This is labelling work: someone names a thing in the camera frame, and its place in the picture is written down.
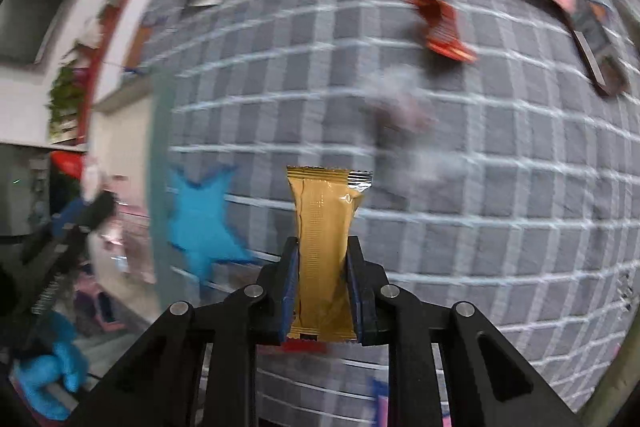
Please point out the dark brown snack bar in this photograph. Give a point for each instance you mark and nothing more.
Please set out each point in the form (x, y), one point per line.
(597, 52)

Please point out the blue star-shaped toy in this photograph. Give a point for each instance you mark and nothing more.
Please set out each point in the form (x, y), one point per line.
(204, 222)

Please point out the blue plush toy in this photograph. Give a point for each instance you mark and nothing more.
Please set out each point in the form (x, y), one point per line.
(52, 372)

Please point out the grey checked blanket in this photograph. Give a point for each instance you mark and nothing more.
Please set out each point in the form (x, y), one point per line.
(400, 187)

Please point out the gold snack bar packet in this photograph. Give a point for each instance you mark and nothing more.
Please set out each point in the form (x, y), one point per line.
(320, 252)

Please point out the red snack packet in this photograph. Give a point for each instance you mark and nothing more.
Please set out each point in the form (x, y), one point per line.
(442, 27)

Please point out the translucent grey snack packet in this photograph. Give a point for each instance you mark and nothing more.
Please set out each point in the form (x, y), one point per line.
(400, 107)

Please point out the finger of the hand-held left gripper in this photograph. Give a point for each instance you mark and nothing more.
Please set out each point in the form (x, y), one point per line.
(65, 237)

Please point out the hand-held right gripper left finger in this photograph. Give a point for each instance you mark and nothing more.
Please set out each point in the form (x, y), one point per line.
(289, 279)

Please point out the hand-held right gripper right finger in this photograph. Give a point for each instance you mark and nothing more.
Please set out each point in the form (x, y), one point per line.
(356, 287)

